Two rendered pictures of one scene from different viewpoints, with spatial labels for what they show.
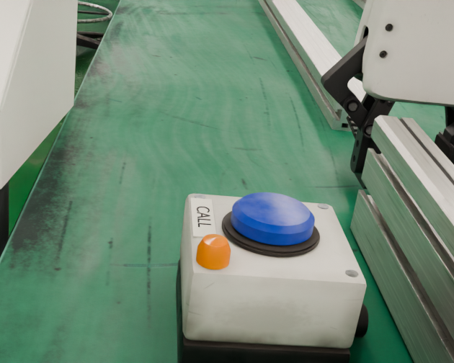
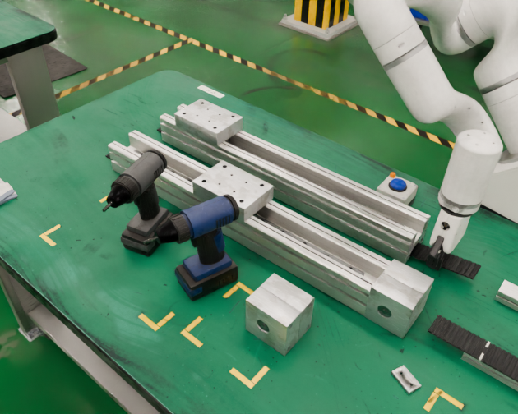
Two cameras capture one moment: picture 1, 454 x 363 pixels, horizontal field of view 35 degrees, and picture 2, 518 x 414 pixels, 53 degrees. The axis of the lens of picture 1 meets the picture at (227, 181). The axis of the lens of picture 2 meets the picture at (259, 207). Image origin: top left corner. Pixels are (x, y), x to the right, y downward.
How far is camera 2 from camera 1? 1.45 m
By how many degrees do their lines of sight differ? 102
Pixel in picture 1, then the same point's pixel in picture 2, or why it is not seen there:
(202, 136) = (497, 248)
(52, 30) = (515, 191)
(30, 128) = (490, 200)
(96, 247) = (433, 199)
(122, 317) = not seen: hidden behind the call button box
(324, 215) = (400, 195)
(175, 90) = not seen: outside the picture
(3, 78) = not seen: hidden behind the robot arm
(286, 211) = (396, 182)
